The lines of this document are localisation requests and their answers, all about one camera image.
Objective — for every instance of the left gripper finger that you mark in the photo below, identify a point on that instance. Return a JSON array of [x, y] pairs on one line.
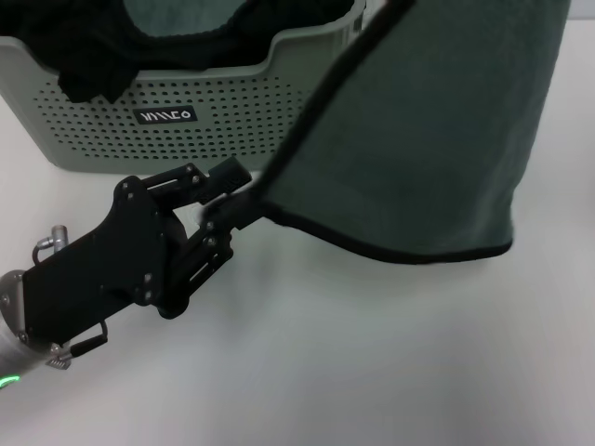
[[223, 179]]

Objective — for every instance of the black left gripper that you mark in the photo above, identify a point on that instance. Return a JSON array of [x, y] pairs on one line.
[[93, 269]]

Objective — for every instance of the green towel with black edge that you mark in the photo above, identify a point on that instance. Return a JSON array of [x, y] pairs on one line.
[[418, 139], [181, 16]]

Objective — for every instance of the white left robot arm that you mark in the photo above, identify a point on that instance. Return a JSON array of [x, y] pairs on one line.
[[14, 353]]

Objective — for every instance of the pale green perforated storage box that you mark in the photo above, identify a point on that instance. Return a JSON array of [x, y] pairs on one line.
[[232, 116]]

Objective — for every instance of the round silver left wrist plug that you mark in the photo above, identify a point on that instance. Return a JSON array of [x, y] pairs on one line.
[[59, 237]]

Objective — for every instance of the black cloth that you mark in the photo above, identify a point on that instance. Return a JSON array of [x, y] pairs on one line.
[[93, 56]]

